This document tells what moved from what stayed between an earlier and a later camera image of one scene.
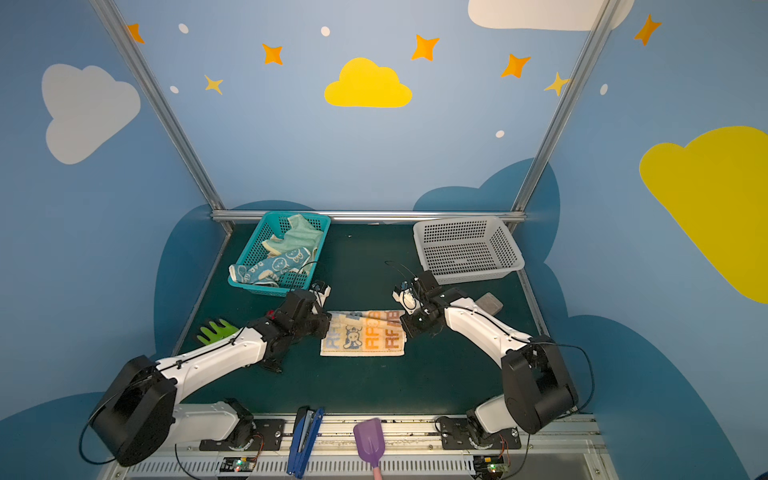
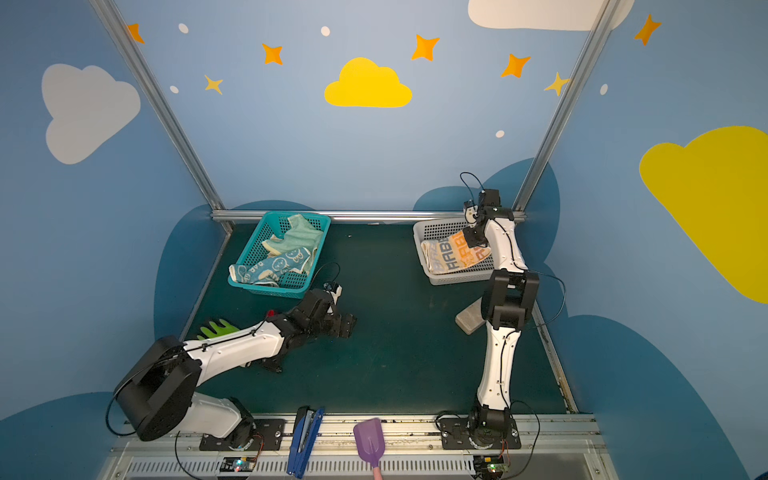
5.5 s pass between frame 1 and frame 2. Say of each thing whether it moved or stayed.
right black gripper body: moved
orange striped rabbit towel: moved
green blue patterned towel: stayed
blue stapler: stayed
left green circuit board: stayed
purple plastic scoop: stayed
